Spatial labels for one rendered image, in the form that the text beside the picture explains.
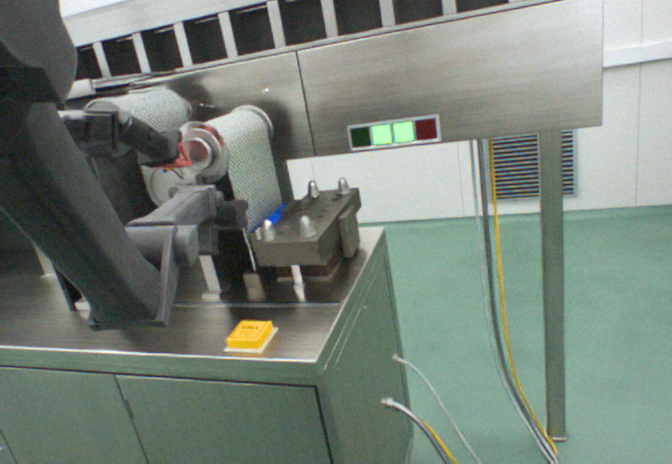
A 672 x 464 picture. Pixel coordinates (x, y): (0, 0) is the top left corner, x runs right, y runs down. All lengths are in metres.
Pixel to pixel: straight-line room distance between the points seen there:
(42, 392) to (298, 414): 0.70
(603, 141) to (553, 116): 2.48
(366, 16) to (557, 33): 0.48
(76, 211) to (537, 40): 1.11
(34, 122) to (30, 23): 0.07
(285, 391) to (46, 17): 0.84
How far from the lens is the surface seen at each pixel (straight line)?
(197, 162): 1.14
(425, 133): 1.30
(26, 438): 1.64
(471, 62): 1.28
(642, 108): 3.79
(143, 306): 0.51
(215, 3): 1.47
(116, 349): 1.15
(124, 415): 1.31
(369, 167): 3.83
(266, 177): 1.29
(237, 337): 0.97
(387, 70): 1.30
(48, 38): 0.28
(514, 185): 3.77
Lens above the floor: 1.41
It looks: 18 degrees down
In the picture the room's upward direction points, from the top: 10 degrees counter-clockwise
